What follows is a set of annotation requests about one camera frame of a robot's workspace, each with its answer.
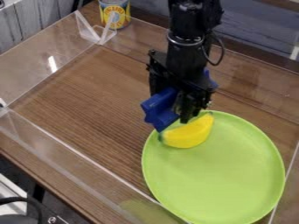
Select green plate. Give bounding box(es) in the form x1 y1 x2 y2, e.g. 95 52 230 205
142 111 286 224

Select clear acrylic enclosure wall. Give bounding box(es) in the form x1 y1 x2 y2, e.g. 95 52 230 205
0 10 299 224

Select yellow toy banana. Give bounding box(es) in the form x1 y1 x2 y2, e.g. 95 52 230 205
159 112 215 149

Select blue plastic block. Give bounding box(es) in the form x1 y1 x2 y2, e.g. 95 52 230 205
140 68 219 132

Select black cable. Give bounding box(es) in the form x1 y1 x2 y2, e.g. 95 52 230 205
0 196 43 224

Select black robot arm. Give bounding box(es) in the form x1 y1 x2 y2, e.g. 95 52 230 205
142 0 223 130

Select black device with knob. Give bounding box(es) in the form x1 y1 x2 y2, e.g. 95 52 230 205
27 194 70 224

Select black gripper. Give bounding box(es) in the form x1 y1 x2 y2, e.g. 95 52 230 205
147 34 214 123

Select yellow printed can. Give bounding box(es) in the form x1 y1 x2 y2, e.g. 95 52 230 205
98 0 131 30

